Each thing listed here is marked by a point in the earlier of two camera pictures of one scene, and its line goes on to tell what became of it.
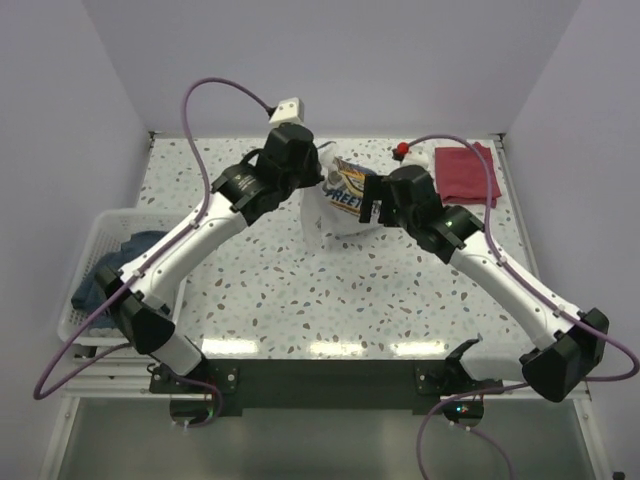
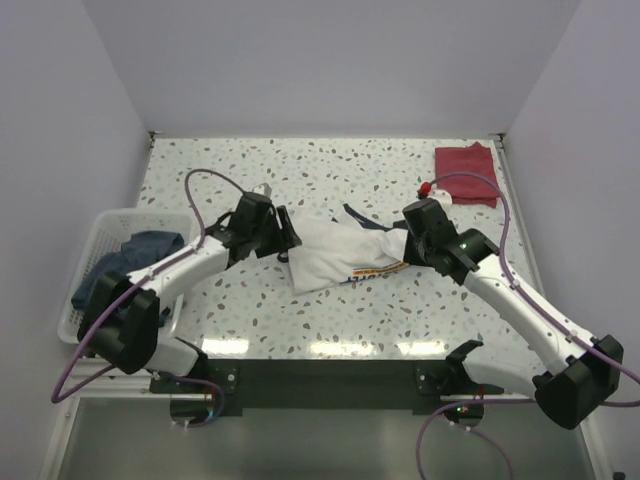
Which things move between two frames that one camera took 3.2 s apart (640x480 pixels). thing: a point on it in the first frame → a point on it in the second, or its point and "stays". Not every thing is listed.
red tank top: x=461 y=177 stays
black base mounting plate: x=235 y=385 stays
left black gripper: x=314 y=175 → x=287 y=239
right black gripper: x=377 y=188 → x=409 y=255
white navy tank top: x=331 y=208 → x=326 y=253
